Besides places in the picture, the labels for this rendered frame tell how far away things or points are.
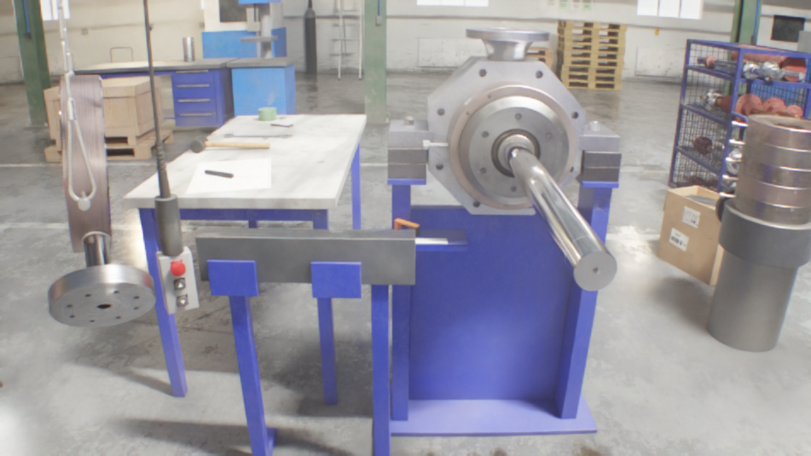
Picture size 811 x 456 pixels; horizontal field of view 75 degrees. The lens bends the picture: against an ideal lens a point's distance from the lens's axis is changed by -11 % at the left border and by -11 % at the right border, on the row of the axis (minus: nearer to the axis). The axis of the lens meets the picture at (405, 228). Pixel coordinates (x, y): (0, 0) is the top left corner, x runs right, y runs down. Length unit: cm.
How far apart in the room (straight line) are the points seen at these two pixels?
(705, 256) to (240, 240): 276
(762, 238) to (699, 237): 92
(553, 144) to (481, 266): 60
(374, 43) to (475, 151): 599
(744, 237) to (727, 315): 42
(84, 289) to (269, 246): 70
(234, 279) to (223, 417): 83
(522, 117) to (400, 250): 50
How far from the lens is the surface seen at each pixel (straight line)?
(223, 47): 1243
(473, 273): 210
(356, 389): 247
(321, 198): 196
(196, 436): 234
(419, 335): 221
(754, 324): 306
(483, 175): 168
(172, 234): 118
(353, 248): 163
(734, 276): 299
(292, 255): 166
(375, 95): 766
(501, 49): 182
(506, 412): 236
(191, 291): 123
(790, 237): 287
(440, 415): 231
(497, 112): 165
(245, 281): 172
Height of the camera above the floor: 148
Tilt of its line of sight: 21 degrees down
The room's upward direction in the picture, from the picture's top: straight up
